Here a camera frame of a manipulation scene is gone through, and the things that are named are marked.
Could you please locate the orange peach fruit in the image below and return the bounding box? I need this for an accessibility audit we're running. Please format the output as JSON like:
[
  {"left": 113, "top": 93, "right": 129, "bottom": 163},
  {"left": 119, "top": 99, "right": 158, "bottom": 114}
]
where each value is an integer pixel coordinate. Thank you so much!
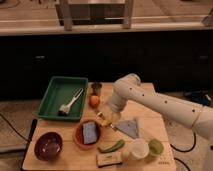
[{"left": 89, "top": 95, "right": 100, "bottom": 108}]

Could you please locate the wooden cutting board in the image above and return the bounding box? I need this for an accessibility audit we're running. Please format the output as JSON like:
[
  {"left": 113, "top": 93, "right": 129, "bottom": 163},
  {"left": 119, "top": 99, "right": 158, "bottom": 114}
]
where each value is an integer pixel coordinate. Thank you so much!
[{"left": 21, "top": 82, "right": 177, "bottom": 171}]

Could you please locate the black cable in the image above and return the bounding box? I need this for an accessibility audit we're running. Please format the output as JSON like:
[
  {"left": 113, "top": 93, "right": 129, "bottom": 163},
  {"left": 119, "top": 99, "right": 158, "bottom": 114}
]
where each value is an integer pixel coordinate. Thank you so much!
[
  {"left": 0, "top": 112, "right": 29, "bottom": 142},
  {"left": 170, "top": 130, "right": 198, "bottom": 171}
]

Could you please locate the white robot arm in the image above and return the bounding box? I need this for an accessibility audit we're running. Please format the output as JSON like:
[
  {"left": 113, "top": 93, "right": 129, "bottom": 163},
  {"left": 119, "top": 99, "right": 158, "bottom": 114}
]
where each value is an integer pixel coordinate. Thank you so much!
[{"left": 107, "top": 73, "right": 213, "bottom": 171}]

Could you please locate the black cable right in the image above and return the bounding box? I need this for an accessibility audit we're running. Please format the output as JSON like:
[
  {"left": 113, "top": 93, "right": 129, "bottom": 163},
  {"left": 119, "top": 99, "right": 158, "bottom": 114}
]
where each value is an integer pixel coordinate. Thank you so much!
[{"left": 170, "top": 130, "right": 198, "bottom": 171}]

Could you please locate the black handle at board edge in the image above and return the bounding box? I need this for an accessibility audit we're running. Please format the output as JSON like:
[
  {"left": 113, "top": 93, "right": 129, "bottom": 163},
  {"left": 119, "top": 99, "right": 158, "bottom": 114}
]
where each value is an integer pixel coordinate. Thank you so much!
[{"left": 20, "top": 119, "right": 37, "bottom": 171}]

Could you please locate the orange plate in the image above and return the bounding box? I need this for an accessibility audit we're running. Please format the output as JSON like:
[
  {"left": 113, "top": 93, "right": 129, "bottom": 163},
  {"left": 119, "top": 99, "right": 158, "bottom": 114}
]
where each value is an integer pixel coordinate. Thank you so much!
[{"left": 73, "top": 119, "right": 102, "bottom": 150}]

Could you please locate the white round cup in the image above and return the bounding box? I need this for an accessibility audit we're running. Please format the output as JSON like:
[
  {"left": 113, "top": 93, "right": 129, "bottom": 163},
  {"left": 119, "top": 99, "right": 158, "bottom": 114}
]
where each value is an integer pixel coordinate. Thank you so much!
[{"left": 130, "top": 139, "right": 149, "bottom": 160}]

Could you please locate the metal fork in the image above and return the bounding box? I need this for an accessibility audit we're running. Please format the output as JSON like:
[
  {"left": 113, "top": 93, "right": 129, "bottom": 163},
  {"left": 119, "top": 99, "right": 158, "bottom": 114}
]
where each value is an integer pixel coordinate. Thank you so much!
[{"left": 96, "top": 111, "right": 117, "bottom": 131}]

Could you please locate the purple bowl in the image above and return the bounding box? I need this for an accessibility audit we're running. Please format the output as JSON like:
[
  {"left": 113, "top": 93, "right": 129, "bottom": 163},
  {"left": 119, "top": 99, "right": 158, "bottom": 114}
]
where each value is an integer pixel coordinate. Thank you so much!
[{"left": 34, "top": 132, "right": 63, "bottom": 161}]

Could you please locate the beige rectangular block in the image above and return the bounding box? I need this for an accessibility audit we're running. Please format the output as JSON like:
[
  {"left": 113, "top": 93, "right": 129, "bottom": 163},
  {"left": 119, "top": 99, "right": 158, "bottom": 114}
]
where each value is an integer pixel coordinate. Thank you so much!
[{"left": 96, "top": 152, "right": 123, "bottom": 168}]

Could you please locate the grey blue folded cloth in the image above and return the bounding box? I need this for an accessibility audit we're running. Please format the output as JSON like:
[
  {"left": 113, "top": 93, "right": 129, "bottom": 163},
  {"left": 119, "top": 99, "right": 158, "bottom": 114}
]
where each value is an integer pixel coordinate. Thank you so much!
[{"left": 115, "top": 119, "right": 139, "bottom": 139}]

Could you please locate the white dish brush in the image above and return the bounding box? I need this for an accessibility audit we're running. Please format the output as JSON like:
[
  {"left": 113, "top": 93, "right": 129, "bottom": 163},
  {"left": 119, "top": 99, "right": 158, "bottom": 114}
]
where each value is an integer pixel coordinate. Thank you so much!
[{"left": 58, "top": 88, "right": 83, "bottom": 116}]

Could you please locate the yellow banana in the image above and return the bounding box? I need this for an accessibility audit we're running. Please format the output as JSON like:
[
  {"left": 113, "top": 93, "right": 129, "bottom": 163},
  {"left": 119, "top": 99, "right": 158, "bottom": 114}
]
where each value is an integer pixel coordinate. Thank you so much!
[{"left": 101, "top": 120, "right": 111, "bottom": 127}]

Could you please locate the blue sponge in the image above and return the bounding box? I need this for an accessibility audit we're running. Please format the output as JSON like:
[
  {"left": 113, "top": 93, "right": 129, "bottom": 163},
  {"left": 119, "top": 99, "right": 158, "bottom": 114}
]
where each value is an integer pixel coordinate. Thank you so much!
[{"left": 83, "top": 121, "right": 97, "bottom": 144}]

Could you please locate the green lime cup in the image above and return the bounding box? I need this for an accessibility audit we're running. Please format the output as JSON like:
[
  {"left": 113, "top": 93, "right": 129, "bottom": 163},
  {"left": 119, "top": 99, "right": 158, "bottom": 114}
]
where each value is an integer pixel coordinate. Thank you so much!
[{"left": 148, "top": 139, "right": 164, "bottom": 157}]

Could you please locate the dark metal cup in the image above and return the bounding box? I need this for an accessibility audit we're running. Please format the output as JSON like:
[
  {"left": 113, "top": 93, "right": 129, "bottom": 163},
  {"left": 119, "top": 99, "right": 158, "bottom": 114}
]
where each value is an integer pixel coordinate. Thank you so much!
[{"left": 91, "top": 82, "right": 102, "bottom": 96}]

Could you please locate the green pepper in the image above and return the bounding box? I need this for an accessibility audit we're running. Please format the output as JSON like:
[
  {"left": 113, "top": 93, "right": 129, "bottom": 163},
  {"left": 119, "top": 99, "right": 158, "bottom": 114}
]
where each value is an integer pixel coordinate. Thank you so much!
[{"left": 97, "top": 140, "right": 125, "bottom": 153}]

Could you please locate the black cable left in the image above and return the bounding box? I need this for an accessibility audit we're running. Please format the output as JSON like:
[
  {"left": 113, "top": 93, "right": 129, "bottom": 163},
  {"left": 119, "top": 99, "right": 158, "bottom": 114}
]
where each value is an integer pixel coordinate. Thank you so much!
[{"left": 0, "top": 112, "right": 29, "bottom": 142}]

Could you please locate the green plastic tray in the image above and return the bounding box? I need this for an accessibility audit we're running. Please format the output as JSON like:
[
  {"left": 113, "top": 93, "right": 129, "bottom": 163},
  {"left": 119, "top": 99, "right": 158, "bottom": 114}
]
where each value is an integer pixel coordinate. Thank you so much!
[{"left": 37, "top": 76, "right": 88, "bottom": 122}]

